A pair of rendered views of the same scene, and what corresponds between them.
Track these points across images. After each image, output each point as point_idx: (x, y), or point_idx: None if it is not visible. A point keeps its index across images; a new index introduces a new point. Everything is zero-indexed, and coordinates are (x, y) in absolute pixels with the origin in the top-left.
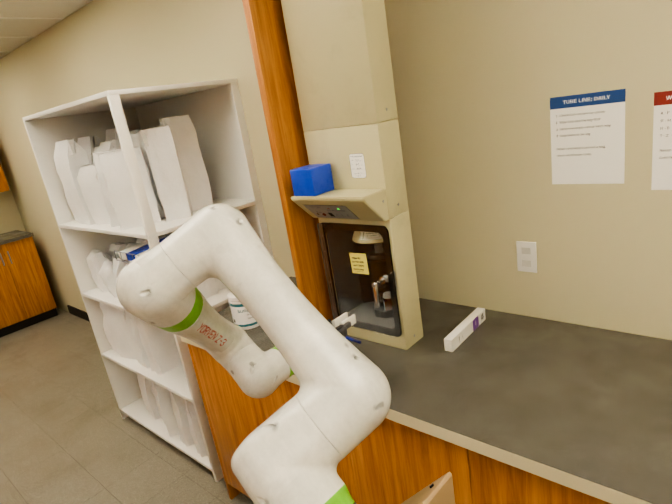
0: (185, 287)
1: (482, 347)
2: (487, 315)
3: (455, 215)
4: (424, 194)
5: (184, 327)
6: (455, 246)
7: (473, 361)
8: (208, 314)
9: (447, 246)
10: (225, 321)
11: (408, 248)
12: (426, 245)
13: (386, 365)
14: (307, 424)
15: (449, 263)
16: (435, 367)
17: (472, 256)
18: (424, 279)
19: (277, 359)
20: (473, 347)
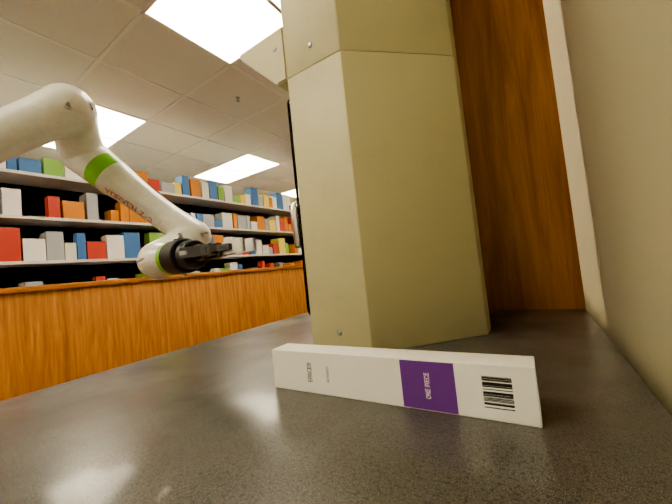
0: (57, 146)
1: (274, 429)
2: (595, 431)
3: (622, 8)
4: (591, 11)
5: (95, 186)
6: (638, 134)
7: (196, 417)
8: (113, 183)
9: (629, 147)
10: (154, 204)
11: (333, 133)
12: (611, 168)
13: (268, 345)
14: None
15: (639, 210)
16: (220, 376)
17: (668, 151)
18: (623, 278)
19: (155, 246)
20: (284, 413)
